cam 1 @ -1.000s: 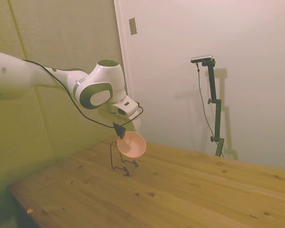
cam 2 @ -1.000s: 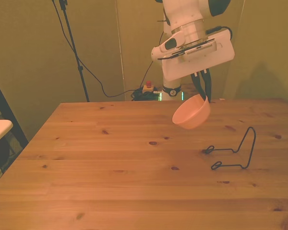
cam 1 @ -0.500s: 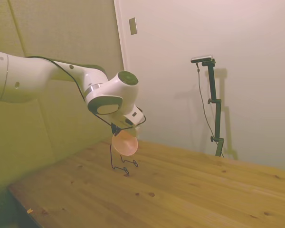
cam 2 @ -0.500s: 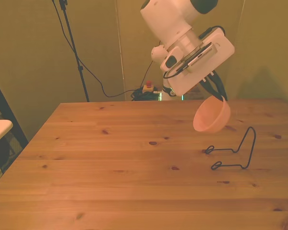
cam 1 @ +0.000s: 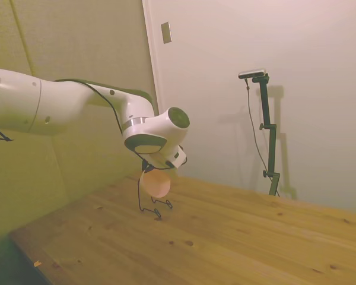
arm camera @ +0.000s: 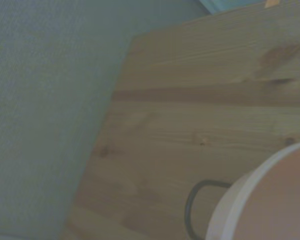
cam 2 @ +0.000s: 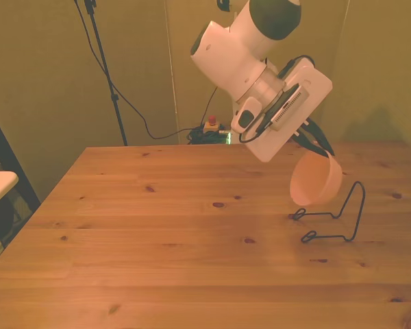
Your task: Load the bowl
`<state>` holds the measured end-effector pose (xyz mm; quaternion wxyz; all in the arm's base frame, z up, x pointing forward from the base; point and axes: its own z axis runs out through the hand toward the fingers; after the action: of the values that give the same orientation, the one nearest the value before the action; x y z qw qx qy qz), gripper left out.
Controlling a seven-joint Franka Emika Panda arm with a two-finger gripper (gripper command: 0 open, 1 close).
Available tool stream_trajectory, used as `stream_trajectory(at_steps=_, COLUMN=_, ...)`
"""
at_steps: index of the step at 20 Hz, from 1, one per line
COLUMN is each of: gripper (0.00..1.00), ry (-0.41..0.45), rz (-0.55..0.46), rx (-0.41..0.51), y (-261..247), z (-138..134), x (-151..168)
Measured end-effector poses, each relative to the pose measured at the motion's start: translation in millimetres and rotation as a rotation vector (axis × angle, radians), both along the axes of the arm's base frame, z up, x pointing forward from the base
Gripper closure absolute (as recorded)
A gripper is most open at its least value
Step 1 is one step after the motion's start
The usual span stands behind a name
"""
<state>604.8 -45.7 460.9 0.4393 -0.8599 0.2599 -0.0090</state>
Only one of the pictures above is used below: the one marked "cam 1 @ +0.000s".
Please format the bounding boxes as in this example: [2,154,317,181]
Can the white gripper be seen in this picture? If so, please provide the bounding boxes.
[142,144,187,175]

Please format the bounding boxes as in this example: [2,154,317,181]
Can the pink round bowl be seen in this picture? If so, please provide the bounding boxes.
[139,170,171,199]

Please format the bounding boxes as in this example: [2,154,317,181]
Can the black wire dish rack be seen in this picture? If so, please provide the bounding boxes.
[137,177,173,215]

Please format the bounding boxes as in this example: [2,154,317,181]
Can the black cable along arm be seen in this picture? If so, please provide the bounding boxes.
[53,78,124,135]

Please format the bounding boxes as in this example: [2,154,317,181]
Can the white door frame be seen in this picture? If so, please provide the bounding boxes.
[141,0,167,117]

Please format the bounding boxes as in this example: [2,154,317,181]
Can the dark green camera stand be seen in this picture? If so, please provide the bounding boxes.
[252,74,281,197]

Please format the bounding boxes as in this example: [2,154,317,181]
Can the grey wall switch plate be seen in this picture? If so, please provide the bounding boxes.
[160,21,173,45]

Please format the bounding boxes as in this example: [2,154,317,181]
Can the grey exterior camera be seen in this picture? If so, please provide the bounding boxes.
[237,68,267,80]

